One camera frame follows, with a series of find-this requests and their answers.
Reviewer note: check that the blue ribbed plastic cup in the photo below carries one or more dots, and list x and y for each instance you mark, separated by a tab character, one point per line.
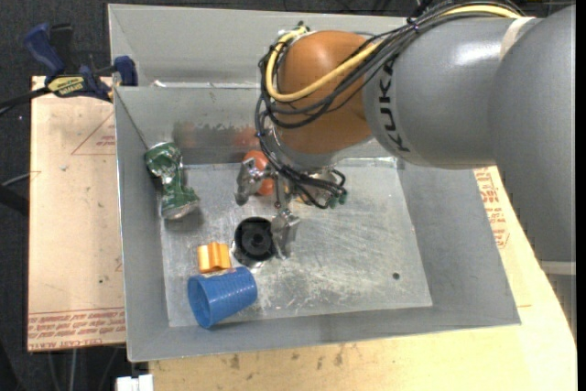
224	295

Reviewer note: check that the brown cardboard board red print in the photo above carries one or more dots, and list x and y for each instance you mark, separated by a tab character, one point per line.
73	206

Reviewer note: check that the small orange grooved block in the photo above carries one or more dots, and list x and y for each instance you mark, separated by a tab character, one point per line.
213	256

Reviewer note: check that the grey metal bin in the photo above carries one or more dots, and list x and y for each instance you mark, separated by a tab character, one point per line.
357	242

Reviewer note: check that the crushed green and white can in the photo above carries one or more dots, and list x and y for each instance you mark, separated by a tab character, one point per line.
171	178

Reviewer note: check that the orange ball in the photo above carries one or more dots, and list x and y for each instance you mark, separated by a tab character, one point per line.
262	160

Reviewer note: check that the black round ribbed cap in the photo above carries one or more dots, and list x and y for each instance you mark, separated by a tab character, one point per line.
254	240

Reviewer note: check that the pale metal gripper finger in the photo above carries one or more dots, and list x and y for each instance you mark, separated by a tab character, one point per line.
286	233
249	183

